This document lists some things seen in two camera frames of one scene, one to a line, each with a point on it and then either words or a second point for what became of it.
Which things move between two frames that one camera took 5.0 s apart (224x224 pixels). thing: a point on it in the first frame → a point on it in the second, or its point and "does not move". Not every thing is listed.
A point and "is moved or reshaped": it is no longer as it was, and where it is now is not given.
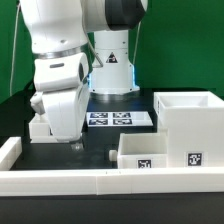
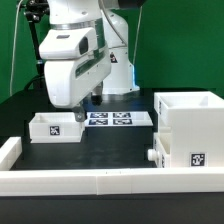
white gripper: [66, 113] → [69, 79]
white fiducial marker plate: [118, 118] does not move
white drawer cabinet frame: [194, 122] does not move
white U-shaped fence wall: [103, 182] does not move
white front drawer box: [141, 150] is moved or reshaped
